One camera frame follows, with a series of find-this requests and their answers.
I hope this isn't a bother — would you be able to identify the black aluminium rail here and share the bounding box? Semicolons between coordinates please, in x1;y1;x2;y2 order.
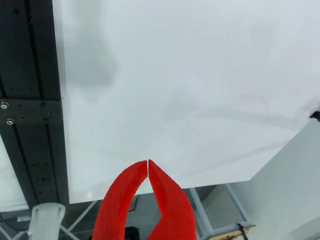
0;0;70;206

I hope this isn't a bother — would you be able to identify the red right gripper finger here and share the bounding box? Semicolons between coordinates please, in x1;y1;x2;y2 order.
147;158;198;240

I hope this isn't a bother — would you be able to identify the wooden board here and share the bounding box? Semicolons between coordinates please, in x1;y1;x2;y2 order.
211;224;256;240

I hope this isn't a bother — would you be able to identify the black mounting plate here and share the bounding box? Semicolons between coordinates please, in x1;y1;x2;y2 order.
0;99;64;135

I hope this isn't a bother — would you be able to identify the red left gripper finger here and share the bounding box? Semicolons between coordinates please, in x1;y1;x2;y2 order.
92;160;149;240

